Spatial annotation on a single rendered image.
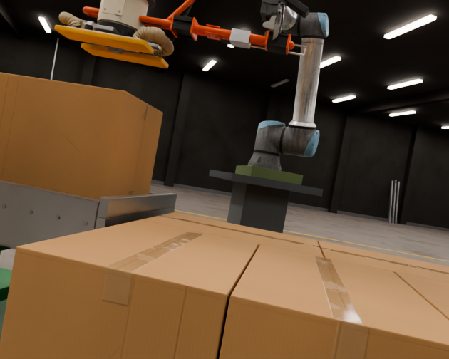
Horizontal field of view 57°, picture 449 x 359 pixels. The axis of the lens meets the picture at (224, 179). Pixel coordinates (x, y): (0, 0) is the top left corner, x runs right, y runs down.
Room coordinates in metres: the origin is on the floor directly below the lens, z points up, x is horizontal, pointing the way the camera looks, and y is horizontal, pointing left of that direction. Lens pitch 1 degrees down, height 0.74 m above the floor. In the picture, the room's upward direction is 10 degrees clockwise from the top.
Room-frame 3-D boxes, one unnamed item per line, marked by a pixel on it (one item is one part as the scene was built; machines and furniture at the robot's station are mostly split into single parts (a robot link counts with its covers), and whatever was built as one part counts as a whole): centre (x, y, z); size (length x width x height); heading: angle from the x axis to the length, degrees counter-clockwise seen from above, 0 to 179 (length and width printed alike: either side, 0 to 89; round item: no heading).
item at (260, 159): (2.32, -0.21, 0.85); 0.19 x 0.19 x 0.10
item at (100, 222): (1.54, 0.27, 0.47); 0.70 x 0.03 x 0.15; 170
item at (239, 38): (1.50, 0.03, 1.23); 0.07 x 0.07 x 0.04; 82
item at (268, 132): (2.32, -0.22, 0.99); 0.17 x 0.15 x 0.18; 70
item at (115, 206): (1.54, 0.27, 0.58); 0.70 x 0.03 x 0.06; 170
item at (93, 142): (1.59, 0.63, 0.75); 0.60 x 0.40 x 0.40; 81
